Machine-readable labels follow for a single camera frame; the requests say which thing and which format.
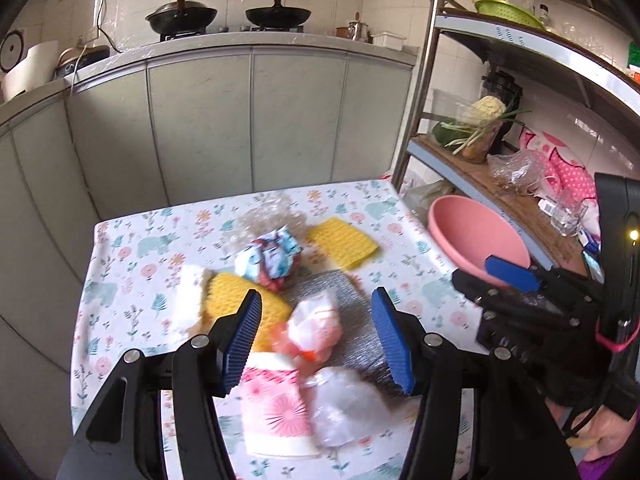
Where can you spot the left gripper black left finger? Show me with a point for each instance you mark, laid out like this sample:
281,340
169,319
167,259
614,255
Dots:
120,437

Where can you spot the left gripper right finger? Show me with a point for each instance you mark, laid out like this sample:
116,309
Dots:
514,435

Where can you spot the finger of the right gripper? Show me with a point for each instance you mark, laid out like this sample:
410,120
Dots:
488,296
523,279

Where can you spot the pink white plastic wrapper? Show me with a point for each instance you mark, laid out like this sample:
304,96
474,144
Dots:
312,331

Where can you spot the grey kitchen cabinet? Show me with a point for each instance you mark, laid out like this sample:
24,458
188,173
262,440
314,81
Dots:
108,180

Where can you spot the person's right hand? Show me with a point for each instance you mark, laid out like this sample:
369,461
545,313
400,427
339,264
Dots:
605,434

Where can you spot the pink plastic bin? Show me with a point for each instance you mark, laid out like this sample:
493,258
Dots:
468,232

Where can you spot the glass mug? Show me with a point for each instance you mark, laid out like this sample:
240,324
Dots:
567,213

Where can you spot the clear plastic bag on shelf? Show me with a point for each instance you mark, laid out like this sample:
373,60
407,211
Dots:
524,173

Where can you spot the pink polka dot cloth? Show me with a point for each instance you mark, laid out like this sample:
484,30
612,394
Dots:
565,172

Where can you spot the clear crumpled plastic bag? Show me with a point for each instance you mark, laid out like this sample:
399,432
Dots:
342,408

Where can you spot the grey silver scouring pad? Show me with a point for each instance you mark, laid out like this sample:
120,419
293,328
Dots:
359,348

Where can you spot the vegetables in jar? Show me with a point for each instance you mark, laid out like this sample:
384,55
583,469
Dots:
466,129

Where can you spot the pink floral paper packet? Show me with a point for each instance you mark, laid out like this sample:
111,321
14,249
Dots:
274,417

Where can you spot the black blender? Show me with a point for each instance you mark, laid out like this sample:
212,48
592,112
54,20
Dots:
502,86

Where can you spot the crumpled red blue wrapper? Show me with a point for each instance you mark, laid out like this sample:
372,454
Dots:
269,259

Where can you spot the bubble wrap clump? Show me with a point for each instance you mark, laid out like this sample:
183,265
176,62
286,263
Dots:
271,212

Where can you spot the green colander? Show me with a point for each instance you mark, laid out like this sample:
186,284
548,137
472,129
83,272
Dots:
507,11

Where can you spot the metal kettle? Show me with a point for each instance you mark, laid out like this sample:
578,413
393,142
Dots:
358,30

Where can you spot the black wok right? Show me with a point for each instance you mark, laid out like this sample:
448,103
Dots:
278,16

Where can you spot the black wok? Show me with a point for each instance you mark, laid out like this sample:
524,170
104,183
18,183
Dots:
179,18
278,16

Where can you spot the white rice cooker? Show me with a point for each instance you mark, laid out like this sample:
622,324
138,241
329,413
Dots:
24,69

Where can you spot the black wok left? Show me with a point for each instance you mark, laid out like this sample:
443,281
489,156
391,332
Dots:
179,18

